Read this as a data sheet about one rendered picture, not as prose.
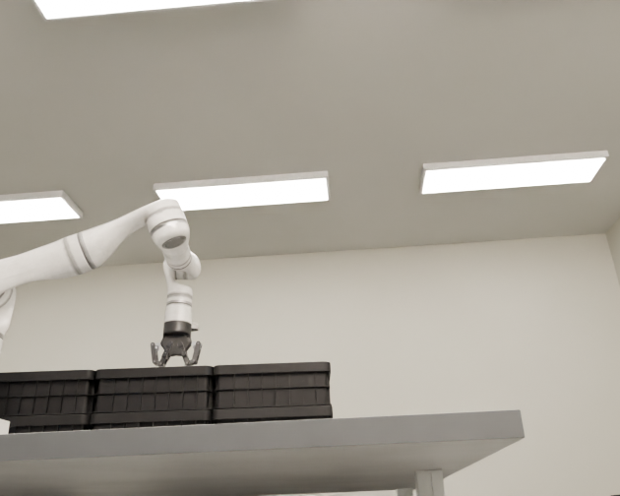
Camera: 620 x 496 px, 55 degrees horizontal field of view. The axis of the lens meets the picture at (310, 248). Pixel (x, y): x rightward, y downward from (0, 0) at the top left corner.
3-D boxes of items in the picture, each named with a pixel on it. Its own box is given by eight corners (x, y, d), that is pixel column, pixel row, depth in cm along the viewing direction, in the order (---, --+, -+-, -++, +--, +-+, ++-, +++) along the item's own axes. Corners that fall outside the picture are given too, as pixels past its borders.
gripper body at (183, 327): (158, 318, 161) (155, 352, 157) (190, 317, 161) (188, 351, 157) (165, 326, 168) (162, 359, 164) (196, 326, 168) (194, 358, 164)
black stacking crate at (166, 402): (210, 413, 145) (212, 367, 150) (89, 417, 145) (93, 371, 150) (229, 435, 181) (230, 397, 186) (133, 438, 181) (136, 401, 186)
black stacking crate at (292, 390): (332, 409, 146) (330, 363, 150) (211, 413, 145) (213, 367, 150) (328, 431, 182) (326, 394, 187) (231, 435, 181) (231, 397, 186)
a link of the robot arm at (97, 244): (173, 188, 140) (67, 227, 135) (188, 222, 137) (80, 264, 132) (179, 205, 149) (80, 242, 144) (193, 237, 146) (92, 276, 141)
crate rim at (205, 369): (212, 374, 149) (212, 365, 150) (92, 378, 149) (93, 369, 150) (231, 403, 186) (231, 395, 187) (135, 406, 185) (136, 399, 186)
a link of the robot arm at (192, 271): (201, 282, 174) (197, 268, 161) (170, 282, 173) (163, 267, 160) (202, 260, 176) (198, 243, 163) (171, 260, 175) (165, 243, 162)
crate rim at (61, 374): (92, 378, 149) (93, 369, 150) (-29, 383, 148) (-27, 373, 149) (135, 406, 185) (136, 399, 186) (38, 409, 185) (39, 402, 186)
